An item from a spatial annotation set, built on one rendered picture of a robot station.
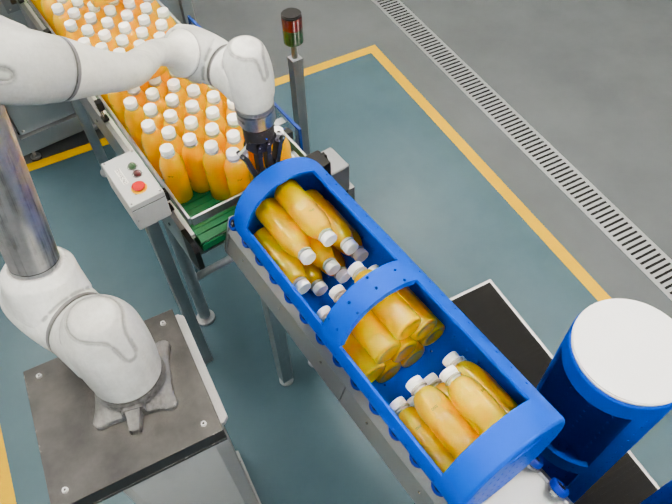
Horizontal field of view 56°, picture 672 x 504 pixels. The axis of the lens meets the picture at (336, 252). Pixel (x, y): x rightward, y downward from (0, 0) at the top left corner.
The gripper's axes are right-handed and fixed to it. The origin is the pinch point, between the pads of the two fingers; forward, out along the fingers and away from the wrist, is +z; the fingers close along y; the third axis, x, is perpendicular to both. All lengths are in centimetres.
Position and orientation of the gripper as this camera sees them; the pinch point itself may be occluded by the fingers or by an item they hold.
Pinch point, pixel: (266, 181)
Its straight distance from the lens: 164.8
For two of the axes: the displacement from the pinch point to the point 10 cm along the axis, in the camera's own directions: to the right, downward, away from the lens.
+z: 0.2, 5.9, 8.1
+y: -8.2, 4.7, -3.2
